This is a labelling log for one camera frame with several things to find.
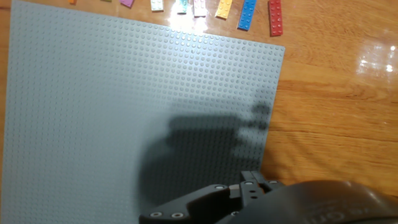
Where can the orange Lego brick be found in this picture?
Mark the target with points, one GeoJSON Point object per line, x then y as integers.
{"type": "Point", "coordinates": [72, 1]}

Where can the white Lego brick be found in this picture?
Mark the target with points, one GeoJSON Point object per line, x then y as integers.
{"type": "Point", "coordinates": [157, 5]}

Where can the yellow Lego brick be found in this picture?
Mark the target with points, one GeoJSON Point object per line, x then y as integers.
{"type": "Point", "coordinates": [224, 8]}

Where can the grey Lego baseplate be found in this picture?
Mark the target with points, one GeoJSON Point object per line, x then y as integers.
{"type": "Point", "coordinates": [93, 109]}

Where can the red long Lego brick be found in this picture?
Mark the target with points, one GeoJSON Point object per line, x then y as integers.
{"type": "Point", "coordinates": [275, 18]}

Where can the magenta square Lego brick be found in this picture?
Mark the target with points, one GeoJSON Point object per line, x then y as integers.
{"type": "Point", "coordinates": [127, 2]}

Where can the green Lego brick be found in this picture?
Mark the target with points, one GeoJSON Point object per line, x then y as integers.
{"type": "Point", "coordinates": [182, 6]}

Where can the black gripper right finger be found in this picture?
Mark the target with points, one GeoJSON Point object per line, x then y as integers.
{"type": "Point", "coordinates": [252, 186]}

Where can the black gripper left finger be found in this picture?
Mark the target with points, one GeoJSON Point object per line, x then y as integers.
{"type": "Point", "coordinates": [199, 205]}

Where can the blue long Lego brick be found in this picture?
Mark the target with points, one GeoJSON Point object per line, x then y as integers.
{"type": "Point", "coordinates": [247, 15]}

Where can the pink Lego brick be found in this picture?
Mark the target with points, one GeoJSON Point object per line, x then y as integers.
{"type": "Point", "coordinates": [199, 7]}

